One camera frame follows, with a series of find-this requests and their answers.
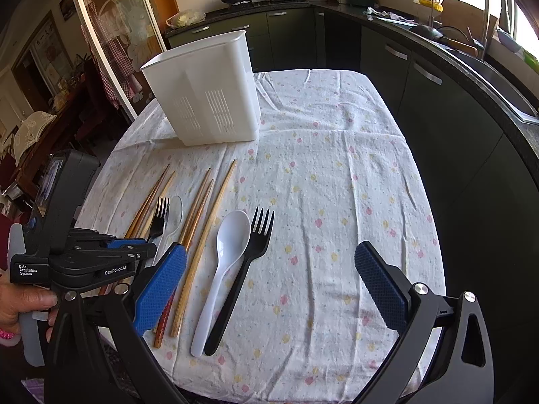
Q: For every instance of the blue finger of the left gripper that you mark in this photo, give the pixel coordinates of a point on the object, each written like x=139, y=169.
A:
x=122, y=243

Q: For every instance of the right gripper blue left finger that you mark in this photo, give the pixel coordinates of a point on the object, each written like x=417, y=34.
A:
x=152, y=299

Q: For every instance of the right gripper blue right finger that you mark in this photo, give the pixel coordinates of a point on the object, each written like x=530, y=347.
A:
x=386, y=284

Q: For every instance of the small black plastic fork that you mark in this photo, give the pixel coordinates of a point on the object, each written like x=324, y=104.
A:
x=160, y=217

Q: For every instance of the clear plastic spoon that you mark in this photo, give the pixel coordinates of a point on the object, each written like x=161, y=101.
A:
x=171, y=226

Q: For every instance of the green lower kitchen cabinets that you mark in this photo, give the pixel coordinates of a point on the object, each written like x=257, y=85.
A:
x=477, y=160

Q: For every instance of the steel kitchen sink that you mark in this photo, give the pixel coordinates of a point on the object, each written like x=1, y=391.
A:
x=520, y=106

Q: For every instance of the person's left hand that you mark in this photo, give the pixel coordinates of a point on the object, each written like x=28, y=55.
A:
x=18, y=299

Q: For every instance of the dark reddish wooden chopstick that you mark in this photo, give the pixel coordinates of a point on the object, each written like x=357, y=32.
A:
x=160, y=328

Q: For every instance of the long light wooden chopstick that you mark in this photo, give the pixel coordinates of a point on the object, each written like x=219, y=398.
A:
x=181, y=305

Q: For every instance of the left brown wooden chopstick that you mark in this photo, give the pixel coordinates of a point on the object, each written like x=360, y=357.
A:
x=140, y=213

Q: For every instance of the brown wooden chopstick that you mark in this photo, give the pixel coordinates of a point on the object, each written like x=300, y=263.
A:
x=194, y=206
x=140, y=213

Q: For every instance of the left light wooden chopstick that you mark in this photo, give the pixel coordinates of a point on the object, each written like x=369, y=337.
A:
x=146, y=221

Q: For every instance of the white plastic spoon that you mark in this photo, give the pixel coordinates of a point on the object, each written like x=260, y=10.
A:
x=232, y=239

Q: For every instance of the floral white tablecloth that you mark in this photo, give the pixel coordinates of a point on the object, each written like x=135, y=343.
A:
x=335, y=169

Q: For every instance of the large black plastic fork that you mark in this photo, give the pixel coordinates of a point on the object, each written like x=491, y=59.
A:
x=261, y=229

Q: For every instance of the white plastic utensil holder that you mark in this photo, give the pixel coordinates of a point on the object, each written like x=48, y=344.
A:
x=207, y=89

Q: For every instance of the glass sliding door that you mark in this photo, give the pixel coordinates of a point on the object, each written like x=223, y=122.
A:
x=123, y=35

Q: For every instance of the white plastic bag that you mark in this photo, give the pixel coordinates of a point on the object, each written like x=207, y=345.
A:
x=185, y=18

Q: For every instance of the black pan in sink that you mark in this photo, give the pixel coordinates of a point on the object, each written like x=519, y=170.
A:
x=434, y=35

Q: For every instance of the green container on sill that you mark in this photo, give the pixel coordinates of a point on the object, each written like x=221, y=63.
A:
x=531, y=61

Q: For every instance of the crumpled dish cloth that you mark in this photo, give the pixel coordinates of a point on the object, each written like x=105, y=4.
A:
x=387, y=15

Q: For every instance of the wooden cutting board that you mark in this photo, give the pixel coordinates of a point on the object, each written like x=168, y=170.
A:
x=464, y=16

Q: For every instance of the gas stove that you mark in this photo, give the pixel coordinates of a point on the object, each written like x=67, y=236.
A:
x=251, y=3

